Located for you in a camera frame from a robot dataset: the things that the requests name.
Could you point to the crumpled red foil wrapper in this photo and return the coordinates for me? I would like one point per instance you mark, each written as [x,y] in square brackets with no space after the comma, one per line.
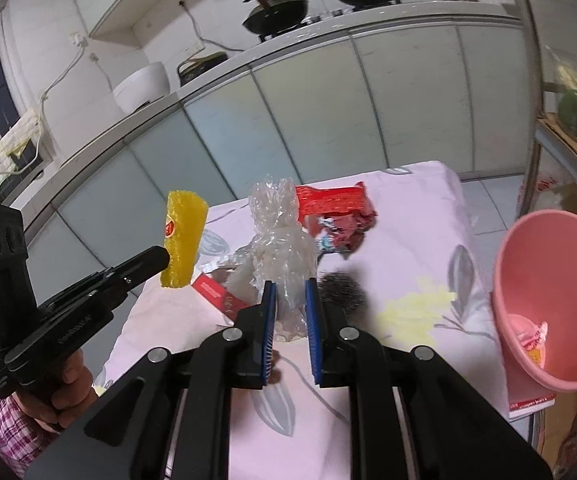
[346,232]

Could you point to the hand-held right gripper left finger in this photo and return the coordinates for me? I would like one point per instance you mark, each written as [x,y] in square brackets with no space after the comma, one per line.
[269,330]

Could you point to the red flat packet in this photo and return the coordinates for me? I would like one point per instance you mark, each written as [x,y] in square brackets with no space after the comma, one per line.
[216,295]

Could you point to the clear plastic bag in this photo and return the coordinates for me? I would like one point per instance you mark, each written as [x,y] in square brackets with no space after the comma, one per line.
[281,250]

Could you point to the white rice cooker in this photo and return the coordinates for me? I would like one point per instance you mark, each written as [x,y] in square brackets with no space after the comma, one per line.
[141,85]

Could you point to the kitchen cabinet with glass doors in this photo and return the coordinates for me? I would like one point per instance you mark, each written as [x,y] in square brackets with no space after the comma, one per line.
[318,90]

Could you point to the dark steel wool scourer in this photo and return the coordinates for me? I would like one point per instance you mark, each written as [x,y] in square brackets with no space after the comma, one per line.
[343,292]

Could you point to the pink wrapper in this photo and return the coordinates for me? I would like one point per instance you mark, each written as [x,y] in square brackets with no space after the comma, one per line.
[531,337]

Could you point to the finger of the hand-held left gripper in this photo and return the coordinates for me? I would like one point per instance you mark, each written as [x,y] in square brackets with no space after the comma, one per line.
[141,262]

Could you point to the white dish rack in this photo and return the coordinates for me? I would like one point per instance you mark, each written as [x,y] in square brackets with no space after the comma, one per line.
[3,155]

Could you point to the white wall socket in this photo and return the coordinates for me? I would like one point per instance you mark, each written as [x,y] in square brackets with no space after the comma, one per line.
[77,38]

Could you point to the white wall shelf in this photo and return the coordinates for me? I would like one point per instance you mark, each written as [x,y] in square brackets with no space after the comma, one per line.
[163,0]

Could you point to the person's left hand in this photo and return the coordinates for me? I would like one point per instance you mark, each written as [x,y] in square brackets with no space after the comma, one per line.
[73,390]

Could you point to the black wok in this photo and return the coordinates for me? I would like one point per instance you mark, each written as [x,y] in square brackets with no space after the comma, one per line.
[273,15]

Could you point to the metal rack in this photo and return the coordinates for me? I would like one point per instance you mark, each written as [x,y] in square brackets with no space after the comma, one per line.
[533,110]

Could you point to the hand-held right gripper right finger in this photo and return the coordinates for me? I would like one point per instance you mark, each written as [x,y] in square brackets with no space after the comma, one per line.
[312,330]

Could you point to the cardboard sheet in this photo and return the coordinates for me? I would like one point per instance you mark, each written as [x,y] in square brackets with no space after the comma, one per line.
[576,150]

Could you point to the red snack wrapper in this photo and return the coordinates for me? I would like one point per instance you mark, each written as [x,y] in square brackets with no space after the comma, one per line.
[331,200]

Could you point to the white box with red print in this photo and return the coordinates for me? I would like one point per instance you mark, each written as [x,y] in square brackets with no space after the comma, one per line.
[531,405]

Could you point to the pink floral cloth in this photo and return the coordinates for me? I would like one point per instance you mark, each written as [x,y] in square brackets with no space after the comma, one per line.
[418,280]

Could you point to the yellow snack wrapper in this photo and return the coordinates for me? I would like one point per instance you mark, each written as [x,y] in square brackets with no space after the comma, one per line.
[183,245]

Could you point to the pink plastic bin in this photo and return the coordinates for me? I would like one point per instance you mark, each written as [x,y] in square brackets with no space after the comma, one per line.
[553,300]

